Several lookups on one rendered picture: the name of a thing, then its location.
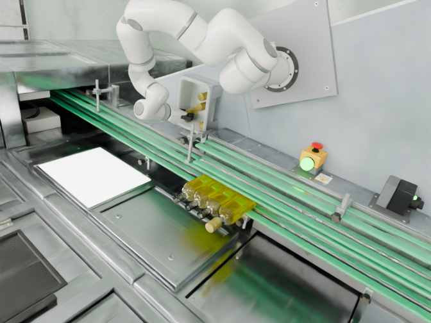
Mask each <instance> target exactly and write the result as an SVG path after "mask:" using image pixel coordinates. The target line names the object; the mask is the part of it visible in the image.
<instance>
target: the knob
mask: <svg viewBox="0 0 431 323"><path fill-rule="evenodd" d="M416 196H417V195H416ZM423 206H424V202H423V201H421V198H420V197H418V196H417V199H416V200H412V201H411V203H410V204H409V207H408V208H411V209H413V210H416V209H417V208H418V209H420V210H422V209H423Z"/></svg>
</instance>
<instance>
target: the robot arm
mask: <svg viewBox="0 0 431 323"><path fill-rule="evenodd" d="M150 31H159V32H163V33H167V34H169V35H172V36H173V37H174V38H175V39H177V41H179V42H180V43H181V44H182V45H183V46H184V47H186V48H187V49H188V50H189V51H190V52H191V53H192V54H193V55H194V56H195V57H196V58H198V59H199V60H200V61H202V62H203V63H204V64H205V65H207V66H209V67H216V66H218V65H219V64H220V63H222V62H223V61H224V60H225V59H227V57H229V56H230V55H231V54H232V53H233V52H234V51H235V50H236V49H237V48H239V47H243V49H241V50H240V51H239V52H238V53H237V54H236V55H235V56H234V57H233V58H232V59H231V60H230V61H229V62H228V63H226V65H225V66H224V67H223V68H222V69H221V71H220V74H219V82H220V84H221V86H222V88H223V89H224V90H225V91H226V92H228V93H229V94H233V95H241V94H245V93H246V92H249V91H251V90H253V89H256V88H261V87H266V86H269V87H271V88H282V87H284V86H285V85H287V84H288V83H289V82H290V80H291V79H292V77H293V74H294V64H293V61H292V59H291V57H290V56H289V55H288V54H287V53H285V52H282V51H277V50H276V45H275V42H274V41H273V42H270V43H269V42H268V41H267V40H266V39H265V38H264V37H263V36H262V34H261V33H260V32H259V31H258V30H257V29H256V28H255V27H254V26H253V25H252V24H251V23H250V22H249V21H248V20H247V19H246V18H245V17H244V16H243V15H242V14H241V13H240V12H238V11H237V10H234V9H233V8H225V9H223V10H221V11H220V12H219V13H218V14H217V15H216V16H215V17H214V18H213V19H212V20H211V21H210V22H209V23H207V22H206V21H205V20H204V19H203V18H202V17H201V16H200V15H199V14H198V13H197V12H196V11H195V10H194V9H193V8H191V7H190V6H188V5H186V4H184V3H181V2H178V1H175V0H130V2H129V3H128V5H127V6H126V9H125V11H124V15H123V16H122V17H121V18H120V20H119V22H118V23H117V26H116V32H117V36H118V38H119V40H120V43H121V45H122V47H123V49H124V52H125V54H126V57H127V59H128V61H129V63H130V66H129V69H128V74H129V77H130V79H131V82H132V83H133V86H134V87H135V89H136V90H137V91H138V92H139V93H140V94H141V95H143V96H144V97H145V98H146V99H140V100H138V101H137V102H136V103H135V105H134V109H133V110H134V114H135V116H136V117H137V118H139V119H142V120H158V121H166V120H169V121H173V122H181V123H184V122H185V120H193V118H194V113H187V112H185V109H179V108H176V107H174V106H171V105H168V104H167V103H166V101H167V100H168V98H169V91H168V89H166V88H165V87H164V86H163V85H161V84H160V83H159V82H157V81H156V80H155V79H153V78H152V77H151V76H150V75H149V73H148V70H150V69H152V68H153V67H154V65H155V62H156V58H155V55H154V52H153V49H152V46H151V42H150V39H149V33H150ZM185 115H187V116H185ZM184 119H185V120H184Z"/></svg>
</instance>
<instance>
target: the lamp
mask: <svg viewBox="0 0 431 323"><path fill-rule="evenodd" d="M300 165H301V168H302V169H304V170H310V169H312V168H313V167H314V165H315V162H314V160H313V159H312V158H311V157H305V158H304V159H302V161H301V163H300Z"/></svg>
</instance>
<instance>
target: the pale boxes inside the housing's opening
mask: <svg viewBox="0 0 431 323"><path fill-rule="evenodd" d="M17 95H18V99H19V101H25V100H31V99H40V98H45V97H50V93H49V90H48V91H42V92H32V93H26V94H17ZM39 109H40V113H39V115H38V116H37V117H35V118H32V119H25V118H27V117H30V116H32V115H34V114H36V112H37V110H36V109H35V108H30V109H26V110H21V117H22V120H23V123H22V124H23V128H24V130H25V132H27V133H28V134H30V133H35V132H39V131H44V130H48V129H53V128H59V127H61V124H60V116H59V115H57V114H56V113H54V112H52V111H51V110H49V109H48V108H46V107H45V106H43V107H39Z"/></svg>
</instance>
